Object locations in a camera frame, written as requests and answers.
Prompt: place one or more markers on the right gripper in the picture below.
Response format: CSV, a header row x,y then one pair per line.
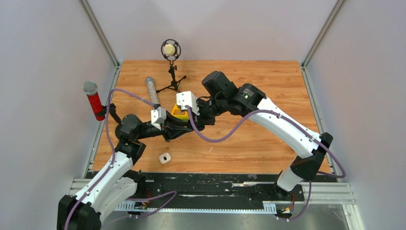
x,y
202,120

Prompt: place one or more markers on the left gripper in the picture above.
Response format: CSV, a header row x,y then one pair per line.
x,y
169,128

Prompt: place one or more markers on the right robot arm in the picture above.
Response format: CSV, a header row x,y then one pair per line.
x,y
251,103

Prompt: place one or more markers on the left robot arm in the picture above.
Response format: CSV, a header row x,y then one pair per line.
x,y
116,181

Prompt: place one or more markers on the white earbud case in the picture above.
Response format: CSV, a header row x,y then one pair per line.
x,y
164,158

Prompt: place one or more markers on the yellow green triangle toy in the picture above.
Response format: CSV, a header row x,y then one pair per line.
x,y
180,114

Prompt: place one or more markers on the black tripod stand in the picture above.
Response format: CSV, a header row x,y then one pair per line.
x,y
174,85

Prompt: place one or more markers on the silver glitter microphone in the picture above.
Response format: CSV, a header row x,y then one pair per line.
x,y
150,83

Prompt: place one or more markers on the cream microphone in shockmount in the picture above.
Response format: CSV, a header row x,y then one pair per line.
x,y
170,49

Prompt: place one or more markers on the red glitter microphone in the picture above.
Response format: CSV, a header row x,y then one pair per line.
x,y
91,90

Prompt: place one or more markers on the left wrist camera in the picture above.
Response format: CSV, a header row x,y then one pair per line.
x,y
158,116

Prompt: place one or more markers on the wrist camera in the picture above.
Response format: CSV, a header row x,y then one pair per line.
x,y
158,116
185,100

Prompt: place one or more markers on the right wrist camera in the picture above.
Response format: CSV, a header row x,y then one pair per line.
x,y
185,100

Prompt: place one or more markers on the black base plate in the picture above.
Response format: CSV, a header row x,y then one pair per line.
x,y
218,191

